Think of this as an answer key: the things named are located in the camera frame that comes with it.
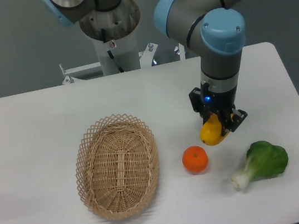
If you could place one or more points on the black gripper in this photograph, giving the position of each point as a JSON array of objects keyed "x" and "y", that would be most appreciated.
[{"x": 216, "y": 96}]

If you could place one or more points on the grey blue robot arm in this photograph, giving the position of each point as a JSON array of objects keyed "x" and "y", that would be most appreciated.
[{"x": 210, "y": 28}]

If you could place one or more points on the orange tangerine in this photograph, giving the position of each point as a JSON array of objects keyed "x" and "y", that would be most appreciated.
[{"x": 195, "y": 159}]

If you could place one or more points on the green bok choy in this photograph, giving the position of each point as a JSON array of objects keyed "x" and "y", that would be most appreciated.
[{"x": 263, "y": 160}]

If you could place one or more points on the oval wicker basket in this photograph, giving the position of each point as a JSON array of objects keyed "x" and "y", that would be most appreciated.
[{"x": 117, "y": 167}]

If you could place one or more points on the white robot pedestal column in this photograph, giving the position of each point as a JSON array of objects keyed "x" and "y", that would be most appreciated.
[{"x": 113, "y": 36}]

